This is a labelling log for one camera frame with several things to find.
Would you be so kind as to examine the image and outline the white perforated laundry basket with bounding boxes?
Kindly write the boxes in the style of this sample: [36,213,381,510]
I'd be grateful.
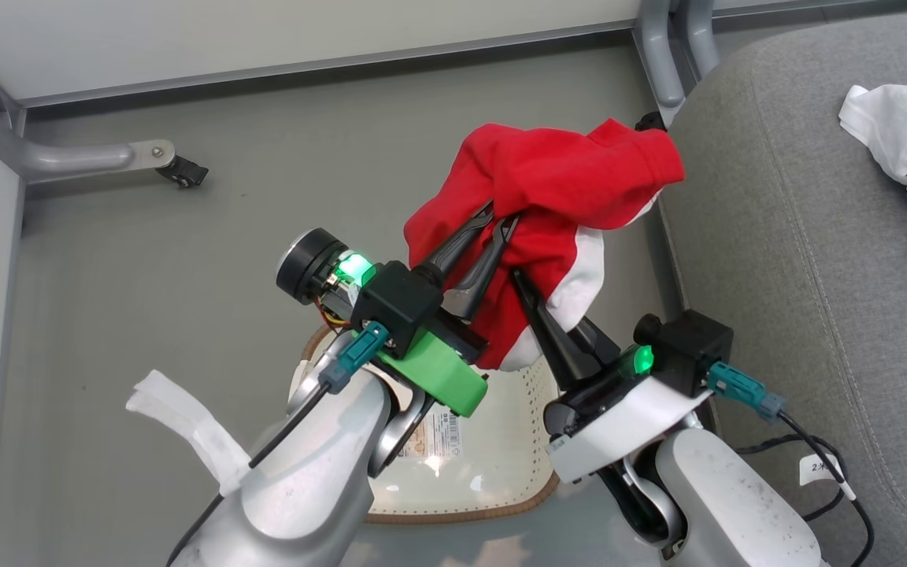
[288,321,610,525]

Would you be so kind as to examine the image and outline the grey curved metal legs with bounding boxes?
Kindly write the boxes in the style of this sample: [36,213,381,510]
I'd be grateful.
[632,0,724,109]

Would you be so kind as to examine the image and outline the black caster wheel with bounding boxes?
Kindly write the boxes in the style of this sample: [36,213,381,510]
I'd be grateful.
[155,154,209,189]

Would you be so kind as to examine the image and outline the white tape strip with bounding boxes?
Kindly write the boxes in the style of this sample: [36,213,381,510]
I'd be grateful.
[125,369,254,498]

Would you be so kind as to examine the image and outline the white barcode sticker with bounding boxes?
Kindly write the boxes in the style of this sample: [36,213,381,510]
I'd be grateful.
[397,408,464,461]

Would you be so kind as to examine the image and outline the teal left camera connector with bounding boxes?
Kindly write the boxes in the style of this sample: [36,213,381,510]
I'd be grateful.
[318,321,391,395]

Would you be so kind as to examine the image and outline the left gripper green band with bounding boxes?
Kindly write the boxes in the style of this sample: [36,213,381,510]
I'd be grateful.
[276,200,520,418]

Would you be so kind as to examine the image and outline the red white printed jersey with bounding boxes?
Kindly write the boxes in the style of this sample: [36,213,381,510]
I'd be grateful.
[839,71,907,277]

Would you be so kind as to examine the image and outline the teal camera connector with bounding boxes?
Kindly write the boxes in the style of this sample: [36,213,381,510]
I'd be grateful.
[318,321,391,395]
[705,360,788,423]

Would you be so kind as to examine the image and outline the red garment white lining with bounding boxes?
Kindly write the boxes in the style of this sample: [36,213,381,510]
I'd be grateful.
[403,118,687,372]

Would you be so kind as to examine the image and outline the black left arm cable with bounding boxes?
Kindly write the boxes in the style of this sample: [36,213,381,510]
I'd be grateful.
[165,382,336,567]

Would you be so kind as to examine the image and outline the white cable label tag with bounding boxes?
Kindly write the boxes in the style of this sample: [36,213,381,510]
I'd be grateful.
[798,452,857,502]

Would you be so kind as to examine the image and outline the teal right camera connector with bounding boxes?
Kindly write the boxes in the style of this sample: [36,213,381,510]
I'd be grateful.
[705,360,788,423]

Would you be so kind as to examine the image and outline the grey fabric sofa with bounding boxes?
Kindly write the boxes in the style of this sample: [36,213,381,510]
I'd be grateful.
[657,8,907,567]

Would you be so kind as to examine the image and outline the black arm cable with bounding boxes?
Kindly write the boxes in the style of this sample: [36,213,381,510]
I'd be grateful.
[165,382,336,567]
[735,409,875,567]

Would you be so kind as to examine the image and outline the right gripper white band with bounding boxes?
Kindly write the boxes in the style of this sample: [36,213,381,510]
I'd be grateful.
[509,268,713,484]

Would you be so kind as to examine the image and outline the grey metal frame leg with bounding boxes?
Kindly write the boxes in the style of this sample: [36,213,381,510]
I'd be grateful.
[0,77,177,186]

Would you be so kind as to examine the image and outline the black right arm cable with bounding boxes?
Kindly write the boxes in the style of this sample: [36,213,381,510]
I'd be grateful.
[735,409,875,567]

